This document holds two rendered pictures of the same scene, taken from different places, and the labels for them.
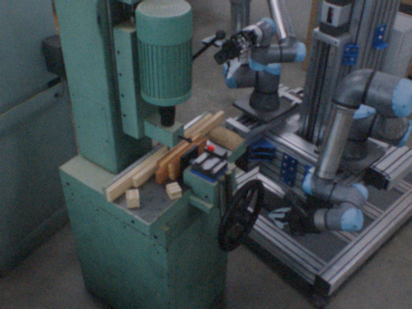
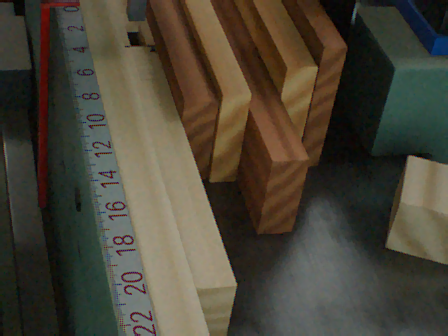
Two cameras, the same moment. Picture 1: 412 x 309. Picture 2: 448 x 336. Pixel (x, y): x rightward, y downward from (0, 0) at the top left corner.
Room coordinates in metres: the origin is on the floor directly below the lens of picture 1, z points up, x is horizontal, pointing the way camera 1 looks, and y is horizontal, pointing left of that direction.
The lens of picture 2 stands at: (1.11, 0.47, 1.22)
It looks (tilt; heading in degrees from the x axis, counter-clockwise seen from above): 39 degrees down; 304
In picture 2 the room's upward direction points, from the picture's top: 10 degrees clockwise
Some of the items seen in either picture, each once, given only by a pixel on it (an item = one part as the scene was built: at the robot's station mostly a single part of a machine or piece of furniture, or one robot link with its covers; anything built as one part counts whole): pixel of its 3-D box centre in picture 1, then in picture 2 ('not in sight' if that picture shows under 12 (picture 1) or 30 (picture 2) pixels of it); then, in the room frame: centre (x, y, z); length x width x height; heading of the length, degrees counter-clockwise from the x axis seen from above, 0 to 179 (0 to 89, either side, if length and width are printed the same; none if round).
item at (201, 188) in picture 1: (209, 177); (433, 62); (1.30, -0.02, 0.92); 0.15 x 0.13 x 0.09; 145
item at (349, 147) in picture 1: (352, 141); not in sight; (1.62, -0.62, 0.87); 0.15 x 0.15 x 0.10
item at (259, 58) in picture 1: (263, 54); not in sight; (1.69, -0.21, 1.22); 0.11 x 0.08 x 0.11; 101
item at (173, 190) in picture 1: (174, 190); (439, 212); (1.23, 0.11, 0.92); 0.05 x 0.04 x 0.03; 26
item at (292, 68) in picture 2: (183, 160); (253, 40); (1.38, 0.08, 0.93); 0.15 x 0.02 x 0.07; 145
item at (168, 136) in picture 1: (164, 131); not in sight; (1.43, 0.16, 1.03); 0.14 x 0.07 x 0.09; 55
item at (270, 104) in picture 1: (265, 94); not in sight; (1.98, -0.28, 0.87); 0.15 x 0.15 x 0.10
